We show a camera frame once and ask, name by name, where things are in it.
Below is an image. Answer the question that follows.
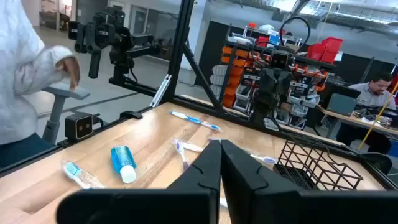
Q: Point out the black frame clamp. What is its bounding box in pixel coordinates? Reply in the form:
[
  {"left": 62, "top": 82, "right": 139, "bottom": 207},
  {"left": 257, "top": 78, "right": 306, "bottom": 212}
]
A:
[{"left": 119, "top": 110, "right": 144, "bottom": 121}]

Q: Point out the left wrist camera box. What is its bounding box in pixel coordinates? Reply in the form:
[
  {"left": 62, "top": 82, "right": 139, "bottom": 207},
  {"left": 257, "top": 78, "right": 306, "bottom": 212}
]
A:
[{"left": 269, "top": 50, "right": 290, "bottom": 70}]

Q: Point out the person's hand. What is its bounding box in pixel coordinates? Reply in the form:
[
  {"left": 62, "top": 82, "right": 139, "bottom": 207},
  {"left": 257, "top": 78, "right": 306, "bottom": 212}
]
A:
[{"left": 55, "top": 55, "right": 81, "bottom": 91}]

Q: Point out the grey laptop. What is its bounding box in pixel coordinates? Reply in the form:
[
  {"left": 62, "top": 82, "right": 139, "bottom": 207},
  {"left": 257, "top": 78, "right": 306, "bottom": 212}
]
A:
[{"left": 326, "top": 92, "right": 359, "bottom": 117}]

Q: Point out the grey office chair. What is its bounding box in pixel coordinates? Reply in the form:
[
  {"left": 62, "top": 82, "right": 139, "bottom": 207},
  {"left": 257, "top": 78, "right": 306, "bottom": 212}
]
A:
[{"left": 40, "top": 81, "right": 91, "bottom": 146}]

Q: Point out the red plastic bin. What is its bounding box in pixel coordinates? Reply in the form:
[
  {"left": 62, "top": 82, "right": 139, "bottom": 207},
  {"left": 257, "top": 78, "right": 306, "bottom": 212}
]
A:
[
  {"left": 322, "top": 36, "right": 345, "bottom": 52},
  {"left": 306, "top": 42, "right": 326, "bottom": 60},
  {"left": 256, "top": 35, "right": 270, "bottom": 48},
  {"left": 320, "top": 49, "right": 338, "bottom": 65}
]

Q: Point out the black aluminium table frame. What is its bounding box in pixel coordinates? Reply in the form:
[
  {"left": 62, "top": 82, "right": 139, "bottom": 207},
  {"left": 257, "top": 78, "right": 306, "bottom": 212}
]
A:
[{"left": 0, "top": 0, "right": 398, "bottom": 191}]

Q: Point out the black table-level camera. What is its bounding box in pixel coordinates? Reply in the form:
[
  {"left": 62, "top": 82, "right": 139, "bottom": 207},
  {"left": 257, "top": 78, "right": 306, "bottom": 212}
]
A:
[{"left": 64, "top": 111, "right": 94, "bottom": 142}]

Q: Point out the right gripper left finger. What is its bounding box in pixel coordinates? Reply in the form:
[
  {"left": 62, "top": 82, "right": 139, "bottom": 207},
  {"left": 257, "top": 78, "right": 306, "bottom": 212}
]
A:
[{"left": 55, "top": 139, "right": 223, "bottom": 224}]

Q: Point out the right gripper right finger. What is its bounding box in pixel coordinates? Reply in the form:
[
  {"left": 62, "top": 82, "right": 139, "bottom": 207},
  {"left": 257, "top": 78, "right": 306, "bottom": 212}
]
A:
[{"left": 221, "top": 139, "right": 398, "bottom": 224}]

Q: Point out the person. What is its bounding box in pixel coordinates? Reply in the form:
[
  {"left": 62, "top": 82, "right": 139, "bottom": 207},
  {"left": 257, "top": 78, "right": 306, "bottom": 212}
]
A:
[
  {"left": 0, "top": 0, "right": 81, "bottom": 169},
  {"left": 335, "top": 71, "right": 398, "bottom": 156}
]

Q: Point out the blue mouthwash bottle white cap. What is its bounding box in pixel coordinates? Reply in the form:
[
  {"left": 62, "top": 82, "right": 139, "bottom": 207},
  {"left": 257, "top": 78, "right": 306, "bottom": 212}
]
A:
[{"left": 110, "top": 145, "right": 138, "bottom": 184}]

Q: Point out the parts rack with orange bins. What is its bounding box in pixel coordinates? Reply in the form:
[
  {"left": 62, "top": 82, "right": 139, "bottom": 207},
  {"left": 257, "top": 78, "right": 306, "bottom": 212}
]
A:
[{"left": 210, "top": 21, "right": 338, "bottom": 131}]

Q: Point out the purple white toothbrush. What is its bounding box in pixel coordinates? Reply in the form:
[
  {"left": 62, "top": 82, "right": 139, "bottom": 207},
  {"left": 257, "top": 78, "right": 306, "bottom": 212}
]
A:
[{"left": 172, "top": 138, "right": 191, "bottom": 172}]

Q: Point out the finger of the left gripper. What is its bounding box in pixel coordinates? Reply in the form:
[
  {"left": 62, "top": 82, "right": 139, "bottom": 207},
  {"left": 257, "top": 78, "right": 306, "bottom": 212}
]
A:
[
  {"left": 275, "top": 68, "right": 293, "bottom": 101},
  {"left": 260, "top": 68, "right": 277, "bottom": 101}
]

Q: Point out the blue white toothbrush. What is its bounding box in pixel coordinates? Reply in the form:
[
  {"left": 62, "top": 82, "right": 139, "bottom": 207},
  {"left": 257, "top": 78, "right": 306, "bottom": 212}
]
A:
[
  {"left": 60, "top": 160, "right": 106, "bottom": 190},
  {"left": 169, "top": 110, "right": 223, "bottom": 133},
  {"left": 247, "top": 151, "right": 278, "bottom": 166}
]

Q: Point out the black wire caddy basket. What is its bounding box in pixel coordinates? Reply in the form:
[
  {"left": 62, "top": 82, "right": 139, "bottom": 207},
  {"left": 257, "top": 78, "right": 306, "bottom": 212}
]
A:
[{"left": 272, "top": 139, "right": 364, "bottom": 192}]

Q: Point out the silver frame strip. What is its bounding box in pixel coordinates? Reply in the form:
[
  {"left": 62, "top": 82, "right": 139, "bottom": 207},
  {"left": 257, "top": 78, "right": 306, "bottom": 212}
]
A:
[{"left": 149, "top": 73, "right": 172, "bottom": 108}]

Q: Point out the wooden top desk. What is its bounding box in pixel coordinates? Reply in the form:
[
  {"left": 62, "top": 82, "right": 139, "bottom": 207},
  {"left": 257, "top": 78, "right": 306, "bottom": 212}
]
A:
[{"left": 315, "top": 104, "right": 398, "bottom": 141}]

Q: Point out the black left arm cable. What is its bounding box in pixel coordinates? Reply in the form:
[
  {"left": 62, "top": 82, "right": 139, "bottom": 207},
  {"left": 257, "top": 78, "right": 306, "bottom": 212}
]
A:
[{"left": 279, "top": 16, "right": 312, "bottom": 52}]

